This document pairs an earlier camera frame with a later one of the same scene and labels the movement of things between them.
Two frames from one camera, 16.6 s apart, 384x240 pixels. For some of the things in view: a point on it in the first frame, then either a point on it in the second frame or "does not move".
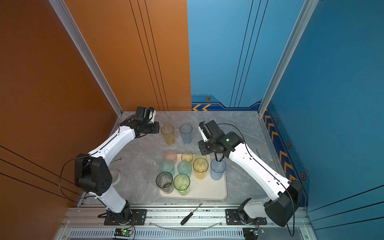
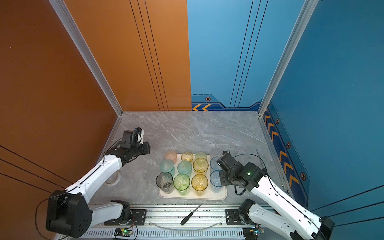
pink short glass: x=171 y=155 does not move
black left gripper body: x=151 y=128 → x=141 y=149
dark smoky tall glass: x=164 y=181 does not move
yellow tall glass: x=200 y=166 does not move
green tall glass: x=181 y=182 does not move
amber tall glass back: x=167 y=131 → x=199 y=182
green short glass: x=198 y=154 does not move
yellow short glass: x=187 y=156 does not move
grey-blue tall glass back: x=186 y=130 → x=215 y=181
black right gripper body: x=207 y=147 → x=226 y=179
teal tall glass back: x=184 y=167 does not move
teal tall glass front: x=167 y=165 does not move
